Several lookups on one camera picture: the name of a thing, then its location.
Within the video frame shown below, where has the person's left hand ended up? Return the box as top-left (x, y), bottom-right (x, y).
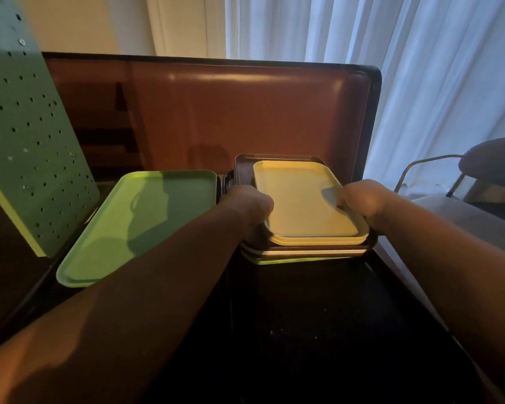
top-left (219, 185), bottom-right (275, 245)

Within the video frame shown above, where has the person's right hand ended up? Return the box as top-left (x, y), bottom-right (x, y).
top-left (321, 179), bottom-right (394, 233)

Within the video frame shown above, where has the yellow plastic tray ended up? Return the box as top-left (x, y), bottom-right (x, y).
top-left (253, 160), bottom-right (370, 247)

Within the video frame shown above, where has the person's right forearm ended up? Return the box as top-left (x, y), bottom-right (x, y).
top-left (377, 190), bottom-right (505, 396)

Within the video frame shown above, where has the person's left forearm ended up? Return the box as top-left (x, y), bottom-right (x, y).
top-left (0, 197), bottom-right (247, 404)

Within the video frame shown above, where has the green plastic tray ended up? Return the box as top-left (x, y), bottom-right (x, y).
top-left (56, 170), bottom-right (219, 288)
top-left (241, 251), bottom-right (354, 266)

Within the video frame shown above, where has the brown plastic tray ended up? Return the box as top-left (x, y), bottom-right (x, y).
top-left (234, 154), bottom-right (378, 260)

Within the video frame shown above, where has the large brown upright tray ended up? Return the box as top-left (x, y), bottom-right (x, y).
top-left (42, 52), bottom-right (383, 186)

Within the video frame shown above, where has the grey upholstered seat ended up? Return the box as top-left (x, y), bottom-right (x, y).
top-left (410, 195), bottom-right (505, 259)

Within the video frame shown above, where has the white sheer curtain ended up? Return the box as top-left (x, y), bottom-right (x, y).
top-left (225, 0), bottom-right (505, 195)

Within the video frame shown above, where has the green perforated metal panel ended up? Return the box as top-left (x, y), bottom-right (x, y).
top-left (0, 0), bottom-right (101, 258)

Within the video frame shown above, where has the dark chair with metal frame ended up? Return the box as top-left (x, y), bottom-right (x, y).
top-left (393, 138), bottom-right (505, 199)

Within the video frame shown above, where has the light green shelf frame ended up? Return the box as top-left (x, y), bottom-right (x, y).
top-left (0, 166), bottom-right (48, 258)

